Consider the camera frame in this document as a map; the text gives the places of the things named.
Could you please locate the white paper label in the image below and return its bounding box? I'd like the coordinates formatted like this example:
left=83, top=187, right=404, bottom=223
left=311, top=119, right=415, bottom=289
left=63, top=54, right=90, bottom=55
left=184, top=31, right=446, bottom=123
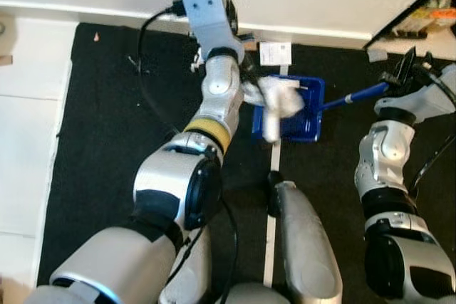
left=259, top=42, right=293, bottom=66

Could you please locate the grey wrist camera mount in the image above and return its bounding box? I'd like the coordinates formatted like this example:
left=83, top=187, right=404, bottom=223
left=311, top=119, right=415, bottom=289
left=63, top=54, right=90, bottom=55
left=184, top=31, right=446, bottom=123
left=180, top=0, right=243, bottom=63
left=374, top=62, right=456, bottom=123

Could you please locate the white tape strip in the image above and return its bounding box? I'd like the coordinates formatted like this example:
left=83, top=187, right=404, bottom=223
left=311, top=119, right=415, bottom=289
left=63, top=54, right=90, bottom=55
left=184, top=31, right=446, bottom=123
left=262, top=64, right=287, bottom=288

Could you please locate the blue long handled dustpan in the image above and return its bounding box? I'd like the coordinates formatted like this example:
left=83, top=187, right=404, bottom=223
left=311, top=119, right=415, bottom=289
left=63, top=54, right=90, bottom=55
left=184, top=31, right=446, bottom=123
left=251, top=75, right=391, bottom=143

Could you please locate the grey right robot leg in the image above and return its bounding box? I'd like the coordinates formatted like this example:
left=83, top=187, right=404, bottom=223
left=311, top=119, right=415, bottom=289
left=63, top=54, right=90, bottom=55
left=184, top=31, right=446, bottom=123
left=267, top=171, right=344, bottom=304

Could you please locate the grey left robot leg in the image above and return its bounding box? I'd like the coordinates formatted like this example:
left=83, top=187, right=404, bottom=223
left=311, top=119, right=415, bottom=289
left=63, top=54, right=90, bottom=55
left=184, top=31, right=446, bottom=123
left=160, top=226, right=214, bottom=304

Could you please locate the black floor mat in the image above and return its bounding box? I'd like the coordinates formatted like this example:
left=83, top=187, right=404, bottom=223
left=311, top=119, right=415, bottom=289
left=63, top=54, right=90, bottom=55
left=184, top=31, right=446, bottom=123
left=37, top=23, right=456, bottom=304

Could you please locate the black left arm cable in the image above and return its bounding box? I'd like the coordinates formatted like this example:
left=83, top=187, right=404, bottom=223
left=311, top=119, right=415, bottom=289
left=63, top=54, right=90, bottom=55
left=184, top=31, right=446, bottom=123
left=137, top=4, right=243, bottom=304

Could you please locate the grey tape piece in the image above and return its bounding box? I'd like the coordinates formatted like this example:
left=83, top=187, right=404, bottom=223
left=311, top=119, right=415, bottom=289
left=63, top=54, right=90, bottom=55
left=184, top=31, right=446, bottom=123
left=366, top=49, right=389, bottom=63

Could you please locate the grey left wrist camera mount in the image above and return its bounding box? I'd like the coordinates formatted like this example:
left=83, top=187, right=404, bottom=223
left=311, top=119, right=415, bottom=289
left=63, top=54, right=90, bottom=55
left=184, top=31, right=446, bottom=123
left=180, top=0, right=243, bottom=63

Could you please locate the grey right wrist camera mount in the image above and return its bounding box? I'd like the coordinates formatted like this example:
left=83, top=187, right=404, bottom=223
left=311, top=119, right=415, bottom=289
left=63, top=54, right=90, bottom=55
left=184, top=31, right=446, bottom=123
left=374, top=62, right=456, bottom=123

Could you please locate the grey robot leg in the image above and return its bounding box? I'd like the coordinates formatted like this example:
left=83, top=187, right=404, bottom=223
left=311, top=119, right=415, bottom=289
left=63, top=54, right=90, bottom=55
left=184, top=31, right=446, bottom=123
left=160, top=226, right=214, bottom=304
left=267, top=171, right=344, bottom=304

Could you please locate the white plastic bag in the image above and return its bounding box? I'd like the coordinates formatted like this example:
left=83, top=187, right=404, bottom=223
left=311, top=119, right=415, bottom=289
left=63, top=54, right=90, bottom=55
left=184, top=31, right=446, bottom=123
left=242, top=76, right=309, bottom=120

